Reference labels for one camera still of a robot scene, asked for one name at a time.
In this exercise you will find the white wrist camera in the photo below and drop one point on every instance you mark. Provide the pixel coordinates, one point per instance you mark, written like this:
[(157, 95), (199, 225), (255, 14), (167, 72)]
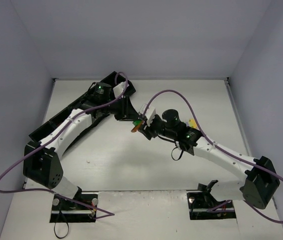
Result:
[(119, 90), (149, 115)]

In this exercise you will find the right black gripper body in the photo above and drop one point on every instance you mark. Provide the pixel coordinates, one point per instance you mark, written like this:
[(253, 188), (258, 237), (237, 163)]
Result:
[(148, 130)]

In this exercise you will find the black five-compartment sorting tray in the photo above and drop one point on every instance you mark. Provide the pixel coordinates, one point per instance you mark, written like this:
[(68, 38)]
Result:
[(97, 94)]

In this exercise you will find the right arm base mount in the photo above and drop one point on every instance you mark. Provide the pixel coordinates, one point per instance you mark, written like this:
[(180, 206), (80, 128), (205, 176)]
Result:
[(203, 206)]

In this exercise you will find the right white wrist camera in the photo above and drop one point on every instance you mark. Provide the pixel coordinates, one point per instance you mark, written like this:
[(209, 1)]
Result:
[(149, 115)]

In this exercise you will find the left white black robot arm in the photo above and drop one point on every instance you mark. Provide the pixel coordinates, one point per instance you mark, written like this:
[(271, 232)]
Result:
[(49, 142)]

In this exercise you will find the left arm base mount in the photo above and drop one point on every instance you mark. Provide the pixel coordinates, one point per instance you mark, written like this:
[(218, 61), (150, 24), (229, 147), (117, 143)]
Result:
[(65, 211)]

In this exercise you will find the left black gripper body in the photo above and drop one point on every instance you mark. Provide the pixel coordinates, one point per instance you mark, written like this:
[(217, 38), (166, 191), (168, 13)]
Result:
[(124, 108)]

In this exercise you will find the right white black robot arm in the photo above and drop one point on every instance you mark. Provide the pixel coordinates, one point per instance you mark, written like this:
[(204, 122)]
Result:
[(256, 178)]

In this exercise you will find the brown purple lime lego stack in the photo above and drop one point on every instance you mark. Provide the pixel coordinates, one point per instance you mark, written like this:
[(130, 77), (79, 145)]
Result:
[(135, 129)]

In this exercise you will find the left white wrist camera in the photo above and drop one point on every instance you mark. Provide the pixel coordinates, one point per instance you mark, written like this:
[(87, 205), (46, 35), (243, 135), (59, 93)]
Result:
[(119, 90)]

